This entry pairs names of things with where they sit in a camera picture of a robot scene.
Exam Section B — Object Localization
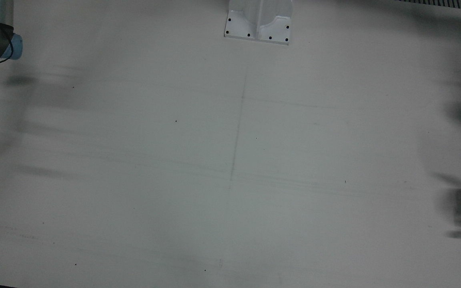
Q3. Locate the white metal mount base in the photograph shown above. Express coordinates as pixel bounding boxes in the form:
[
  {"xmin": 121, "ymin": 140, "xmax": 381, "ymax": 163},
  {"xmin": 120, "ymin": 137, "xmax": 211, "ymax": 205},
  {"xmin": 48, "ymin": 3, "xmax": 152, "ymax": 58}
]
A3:
[{"xmin": 224, "ymin": 0, "xmax": 293, "ymax": 45}]

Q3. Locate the dark ribbed vent strip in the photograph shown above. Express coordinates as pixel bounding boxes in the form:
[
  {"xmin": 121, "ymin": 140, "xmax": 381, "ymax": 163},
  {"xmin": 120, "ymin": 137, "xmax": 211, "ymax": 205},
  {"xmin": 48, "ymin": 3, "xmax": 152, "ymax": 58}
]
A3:
[{"xmin": 395, "ymin": 0, "xmax": 461, "ymax": 12}]

